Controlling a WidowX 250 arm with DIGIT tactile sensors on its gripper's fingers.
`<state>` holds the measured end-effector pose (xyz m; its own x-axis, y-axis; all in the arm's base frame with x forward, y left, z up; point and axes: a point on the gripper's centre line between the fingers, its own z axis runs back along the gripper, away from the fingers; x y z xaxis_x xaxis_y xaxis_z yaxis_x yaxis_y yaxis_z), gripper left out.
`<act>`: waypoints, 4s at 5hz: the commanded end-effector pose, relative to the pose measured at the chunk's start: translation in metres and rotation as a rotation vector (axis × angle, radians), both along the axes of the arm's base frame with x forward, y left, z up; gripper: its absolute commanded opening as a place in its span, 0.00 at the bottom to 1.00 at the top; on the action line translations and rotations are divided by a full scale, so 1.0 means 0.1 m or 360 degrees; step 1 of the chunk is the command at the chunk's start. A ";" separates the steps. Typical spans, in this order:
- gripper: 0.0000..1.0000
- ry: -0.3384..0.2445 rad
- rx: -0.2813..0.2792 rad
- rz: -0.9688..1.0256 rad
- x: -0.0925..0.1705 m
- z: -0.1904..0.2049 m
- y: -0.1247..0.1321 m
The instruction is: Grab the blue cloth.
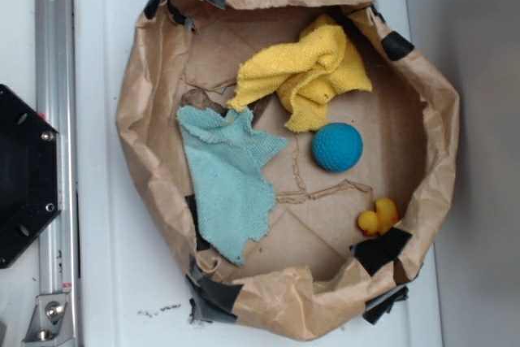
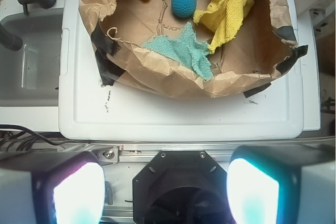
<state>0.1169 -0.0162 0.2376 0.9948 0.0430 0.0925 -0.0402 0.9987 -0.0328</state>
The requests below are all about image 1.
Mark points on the light blue cloth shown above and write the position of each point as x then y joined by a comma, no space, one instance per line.
225,158

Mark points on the yellow cloth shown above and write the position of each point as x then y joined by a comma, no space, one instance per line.
306,75

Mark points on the blue dimpled ball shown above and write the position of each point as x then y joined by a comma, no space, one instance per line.
337,147

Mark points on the brown paper bag bin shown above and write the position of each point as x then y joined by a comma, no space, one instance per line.
314,270

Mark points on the yellow rubber duck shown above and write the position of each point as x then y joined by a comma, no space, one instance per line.
380,220

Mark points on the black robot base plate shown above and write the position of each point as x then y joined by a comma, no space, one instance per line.
29,176

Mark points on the aluminium extrusion rail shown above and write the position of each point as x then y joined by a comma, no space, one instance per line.
55,89

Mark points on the metal corner bracket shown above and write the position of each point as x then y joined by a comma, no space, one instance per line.
51,322

